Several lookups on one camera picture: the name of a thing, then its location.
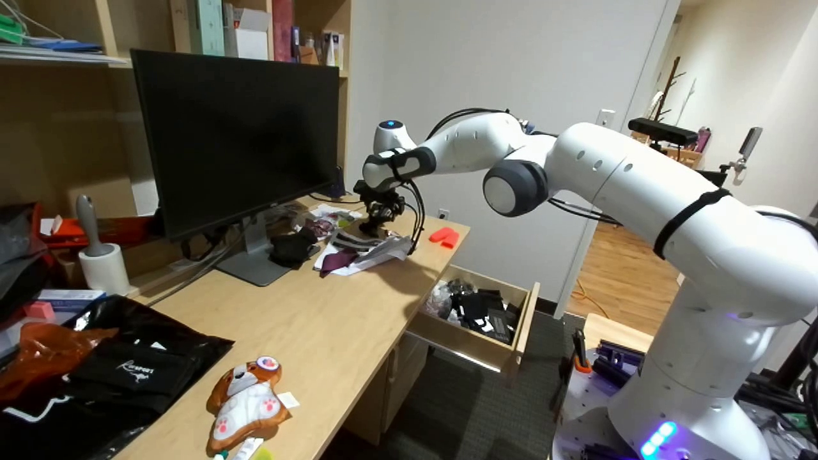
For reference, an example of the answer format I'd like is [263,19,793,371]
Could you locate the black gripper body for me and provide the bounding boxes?
[353,178,410,218]

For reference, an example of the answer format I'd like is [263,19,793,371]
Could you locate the clear plastic bag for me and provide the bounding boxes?
[425,279,468,323]

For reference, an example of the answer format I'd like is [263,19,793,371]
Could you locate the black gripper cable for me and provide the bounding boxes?
[397,174,429,259]

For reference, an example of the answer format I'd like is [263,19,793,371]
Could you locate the white paper roll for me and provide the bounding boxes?
[76,241,133,300]

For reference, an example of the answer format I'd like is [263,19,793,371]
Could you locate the black padded stool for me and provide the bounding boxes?
[627,115,700,148]

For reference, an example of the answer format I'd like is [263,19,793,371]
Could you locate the wooden bookshelf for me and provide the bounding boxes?
[0,0,353,226]

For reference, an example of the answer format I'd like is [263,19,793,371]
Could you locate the black computer monitor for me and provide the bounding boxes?
[127,46,344,243]

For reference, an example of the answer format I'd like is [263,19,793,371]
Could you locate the phone holder stand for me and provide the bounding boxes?
[720,125,764,188]

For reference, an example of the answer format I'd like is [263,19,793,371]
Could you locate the teal book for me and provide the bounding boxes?
[194,0,227,60]

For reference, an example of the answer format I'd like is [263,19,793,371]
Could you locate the black crumpled pouch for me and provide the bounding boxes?
[266,227,319,272]

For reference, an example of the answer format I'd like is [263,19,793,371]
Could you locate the white card with coloured dots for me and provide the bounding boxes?
[310,202,365,234]

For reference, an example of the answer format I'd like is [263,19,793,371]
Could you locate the wooden desk pedestal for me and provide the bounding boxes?
[342,335,429,448]

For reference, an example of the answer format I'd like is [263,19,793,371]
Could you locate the small bottles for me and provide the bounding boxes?
[297,28,348,72]

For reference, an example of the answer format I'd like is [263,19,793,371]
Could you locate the dark purple cloth piece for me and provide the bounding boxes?
[319,249,355,273]

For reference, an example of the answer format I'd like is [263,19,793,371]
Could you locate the stack of papers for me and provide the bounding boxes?
[0,11,136,72]

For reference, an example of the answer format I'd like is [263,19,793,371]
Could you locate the white marker pen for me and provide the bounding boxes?
[225,434,269,460]

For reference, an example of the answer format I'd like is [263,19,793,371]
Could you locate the red book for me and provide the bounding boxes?
[270,0,297,64]

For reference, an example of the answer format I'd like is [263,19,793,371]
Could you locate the light wooden board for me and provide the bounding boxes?
[582,312,654,355]

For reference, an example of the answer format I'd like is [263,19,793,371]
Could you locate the orange white plush toy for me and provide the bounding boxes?
[204,355,301,459]

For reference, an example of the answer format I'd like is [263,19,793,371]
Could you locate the dark coat stand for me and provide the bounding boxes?
[650,54,686,123]

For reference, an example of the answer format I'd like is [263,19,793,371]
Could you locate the white box file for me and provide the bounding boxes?
[225,4,273,61]

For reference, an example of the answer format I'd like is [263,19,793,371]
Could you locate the white paper sheets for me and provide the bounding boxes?
[310,227,420,279]

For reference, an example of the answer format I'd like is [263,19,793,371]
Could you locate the purple printed parts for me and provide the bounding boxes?
[585,340,647,397]

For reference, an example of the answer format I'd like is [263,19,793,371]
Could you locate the dark brown pouch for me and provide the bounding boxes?
[263,202,312,241]

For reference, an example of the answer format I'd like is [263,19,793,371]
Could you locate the black fabric bag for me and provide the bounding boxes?
[0,202,55,331]

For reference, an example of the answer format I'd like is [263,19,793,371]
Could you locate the orange translucent plastic bag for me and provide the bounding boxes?
[0,321,96,406]

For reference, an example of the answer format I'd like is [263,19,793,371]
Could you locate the grey monitor stand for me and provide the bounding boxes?
[214,212,297,289]

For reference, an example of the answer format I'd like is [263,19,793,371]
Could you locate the black glossy plastic bag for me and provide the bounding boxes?
[0,295,238,460]

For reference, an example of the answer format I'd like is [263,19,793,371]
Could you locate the grey brush handle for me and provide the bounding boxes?
[75,193,109,259]

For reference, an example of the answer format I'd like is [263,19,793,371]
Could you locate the grey monitor cables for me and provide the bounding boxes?
[126,241,236,303]

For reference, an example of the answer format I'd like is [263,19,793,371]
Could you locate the black floor cables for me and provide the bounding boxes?
[738,335,818,460]

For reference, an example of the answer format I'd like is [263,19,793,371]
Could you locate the pink white book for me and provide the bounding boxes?
[24,287,108,327]

